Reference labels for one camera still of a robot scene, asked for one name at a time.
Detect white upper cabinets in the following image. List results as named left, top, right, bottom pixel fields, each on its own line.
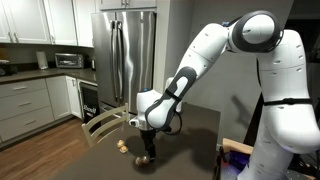
left=0, top=0, right=96, bottom=48

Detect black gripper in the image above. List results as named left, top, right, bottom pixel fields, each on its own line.
left=140, top=130, right=156, bottom=161

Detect white canister on counter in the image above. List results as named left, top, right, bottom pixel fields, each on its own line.
left=36, top=51, right=48, bottom=70

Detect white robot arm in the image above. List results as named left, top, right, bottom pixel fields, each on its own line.
left=129, top=10, right=320, bottom=180

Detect white wooden chair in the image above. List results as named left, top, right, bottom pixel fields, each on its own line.
left=81, top=103, right=130, bottom=147

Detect packaged burger candy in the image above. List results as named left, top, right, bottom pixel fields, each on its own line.
left=117, top=140, right=125, bottom=148
left=134, top=157, right=142, bottom=166
left=119, top=146, right=128, bottom=154
left=142, top=156, right=150, bottom=165

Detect stainless steel refrigerator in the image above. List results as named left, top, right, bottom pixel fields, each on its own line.
left=91, top=11, right=156, bottom=114

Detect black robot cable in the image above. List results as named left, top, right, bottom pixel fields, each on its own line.
left=162, top=111, right=183, bottom=136

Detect white paper towel roll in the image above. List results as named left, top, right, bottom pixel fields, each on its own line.
left=165, top=77, right=182, bottom=113

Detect black wine cooler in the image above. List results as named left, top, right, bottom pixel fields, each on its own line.
left=80, top=82, right=100, bottom=123

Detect white lower drawer cabinets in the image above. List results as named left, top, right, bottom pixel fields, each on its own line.
left=0, top=76, right=82, bottom=141

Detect silver toaster oven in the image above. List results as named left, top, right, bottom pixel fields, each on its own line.
left=55, top=53, right=84, bottom=69

